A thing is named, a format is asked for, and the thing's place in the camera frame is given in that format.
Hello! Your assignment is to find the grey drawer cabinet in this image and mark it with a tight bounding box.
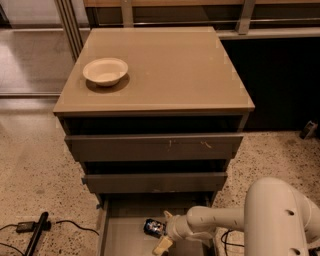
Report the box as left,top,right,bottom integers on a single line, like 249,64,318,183
53,26,256,211

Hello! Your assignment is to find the white paper bowl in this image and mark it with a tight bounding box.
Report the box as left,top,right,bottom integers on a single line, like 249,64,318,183
83,58,128,87

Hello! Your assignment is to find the grey open bottom drawer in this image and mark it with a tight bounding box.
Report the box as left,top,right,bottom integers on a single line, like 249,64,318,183
97,193,212,256

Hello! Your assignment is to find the blue pepsi can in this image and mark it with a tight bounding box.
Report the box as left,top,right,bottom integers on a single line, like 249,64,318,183
143,219,166,238

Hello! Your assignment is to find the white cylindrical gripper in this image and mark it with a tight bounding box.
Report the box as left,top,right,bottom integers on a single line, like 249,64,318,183
152,210,193,256

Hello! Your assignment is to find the black coiled cable right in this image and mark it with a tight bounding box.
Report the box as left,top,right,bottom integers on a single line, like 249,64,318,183
220,229,246,256

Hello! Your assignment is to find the metal shelf rack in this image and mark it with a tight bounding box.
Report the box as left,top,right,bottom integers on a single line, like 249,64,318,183
53,0,320,57

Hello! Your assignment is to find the grey top drawer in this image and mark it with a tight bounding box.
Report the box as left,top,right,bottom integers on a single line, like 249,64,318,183
65,133,243,162

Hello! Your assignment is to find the black rod on floor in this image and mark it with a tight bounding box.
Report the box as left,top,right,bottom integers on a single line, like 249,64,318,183
24,212,51,256

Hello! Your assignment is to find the grey middle drawer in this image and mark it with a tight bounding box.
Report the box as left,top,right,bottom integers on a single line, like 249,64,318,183
82,172,227,194

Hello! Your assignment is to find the dark small floor object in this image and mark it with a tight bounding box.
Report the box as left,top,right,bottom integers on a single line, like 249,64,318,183
299,121,318,139

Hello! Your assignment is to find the black cable left floor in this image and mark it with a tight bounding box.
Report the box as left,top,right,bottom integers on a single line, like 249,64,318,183
0,219,100,256

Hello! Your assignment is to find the black power adapter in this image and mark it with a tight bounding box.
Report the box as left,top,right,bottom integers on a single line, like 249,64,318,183
16,221,35,233

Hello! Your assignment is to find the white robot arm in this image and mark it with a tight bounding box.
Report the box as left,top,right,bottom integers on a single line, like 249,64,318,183
153,177,320,256

